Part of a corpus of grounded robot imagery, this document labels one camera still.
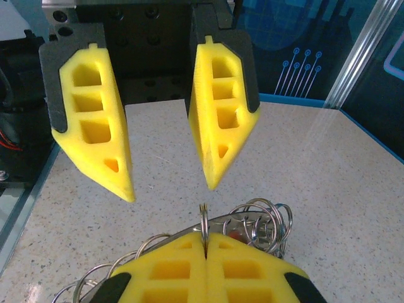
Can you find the bunch of keys and rings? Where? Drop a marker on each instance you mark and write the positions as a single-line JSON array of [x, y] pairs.
[[217, 222]]

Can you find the silver split keyring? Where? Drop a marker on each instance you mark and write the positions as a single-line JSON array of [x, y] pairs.
[[204, 221]]

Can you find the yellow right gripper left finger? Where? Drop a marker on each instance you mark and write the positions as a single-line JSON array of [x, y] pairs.
[[139, 268]]

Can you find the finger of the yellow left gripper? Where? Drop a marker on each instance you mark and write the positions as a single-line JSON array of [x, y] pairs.
[[205, 126], [94, 154]]

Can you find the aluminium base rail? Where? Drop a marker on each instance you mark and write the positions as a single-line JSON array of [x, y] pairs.
[[19, 221]]

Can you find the aluminium frame post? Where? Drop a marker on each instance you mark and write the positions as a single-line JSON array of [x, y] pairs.
[[363, 53]]

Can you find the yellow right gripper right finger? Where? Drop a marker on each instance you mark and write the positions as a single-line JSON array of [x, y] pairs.
[[271, 268]]

